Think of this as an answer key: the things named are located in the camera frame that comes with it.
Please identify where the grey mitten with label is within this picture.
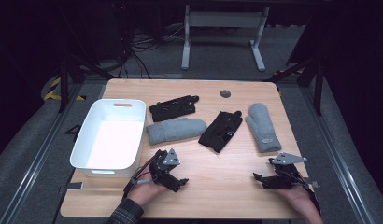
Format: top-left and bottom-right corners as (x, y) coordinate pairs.
(245, 103), (282, 154)

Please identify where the white plastic bin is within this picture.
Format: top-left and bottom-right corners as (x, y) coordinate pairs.
(69, 98), (148, 178)

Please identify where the aluminium floor rail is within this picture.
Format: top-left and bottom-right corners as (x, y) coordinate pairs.
(300, 86), (370, 224)
(0, 83), (85, 224)

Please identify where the tangle of black cables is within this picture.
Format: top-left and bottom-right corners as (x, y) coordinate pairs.
(116, 21), (185, 79)

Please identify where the grey metal desk frame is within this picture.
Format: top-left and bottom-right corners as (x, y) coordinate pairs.
(180, 4), (271, 73)

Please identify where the grey tape piece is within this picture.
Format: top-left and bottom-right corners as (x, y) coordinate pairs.
(65, 181), (84, 191)

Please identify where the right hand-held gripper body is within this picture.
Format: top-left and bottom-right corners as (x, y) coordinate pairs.
(267, 151), (319, 189)

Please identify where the black glove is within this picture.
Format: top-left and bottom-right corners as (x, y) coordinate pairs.
(149, 94), (200, 123)
(197, 110), (244, 154)

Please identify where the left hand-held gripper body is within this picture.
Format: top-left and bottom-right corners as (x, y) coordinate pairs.
(148, 147), (181, 191)

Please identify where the yellow black floor tape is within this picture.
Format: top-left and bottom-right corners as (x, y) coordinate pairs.
(43, 77), (87, 102)

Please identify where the plain grey mitten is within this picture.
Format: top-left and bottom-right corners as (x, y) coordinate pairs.
(146, 117), (208, 147)

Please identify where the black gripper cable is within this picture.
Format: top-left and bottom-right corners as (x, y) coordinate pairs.
(122, 152), (160, 199)

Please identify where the person's right hand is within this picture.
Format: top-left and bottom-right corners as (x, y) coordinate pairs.
(273, 185), (313, 213)

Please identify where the black metal stand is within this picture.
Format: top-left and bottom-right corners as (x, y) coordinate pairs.
(262, 55), (325, 117)
(57, 53), (117, 114)

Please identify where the person's left hand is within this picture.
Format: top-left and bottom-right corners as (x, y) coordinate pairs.
(127, 178), (169, 207)

